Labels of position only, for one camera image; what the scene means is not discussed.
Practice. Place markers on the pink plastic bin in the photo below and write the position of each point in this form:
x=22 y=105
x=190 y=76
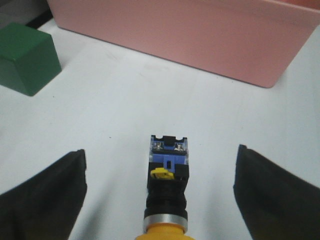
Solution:
x=252 y=41

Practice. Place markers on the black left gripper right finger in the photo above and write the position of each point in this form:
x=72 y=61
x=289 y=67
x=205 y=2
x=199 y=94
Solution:
x=274 y=203

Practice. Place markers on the right green wooden cube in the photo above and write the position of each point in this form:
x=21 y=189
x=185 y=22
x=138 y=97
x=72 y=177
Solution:
x=28 y=59

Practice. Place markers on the yellow push button switch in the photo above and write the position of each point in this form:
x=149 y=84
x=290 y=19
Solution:
x=165 y=215

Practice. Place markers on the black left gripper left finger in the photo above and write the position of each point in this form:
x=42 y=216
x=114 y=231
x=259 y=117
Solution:
x=46 y=206

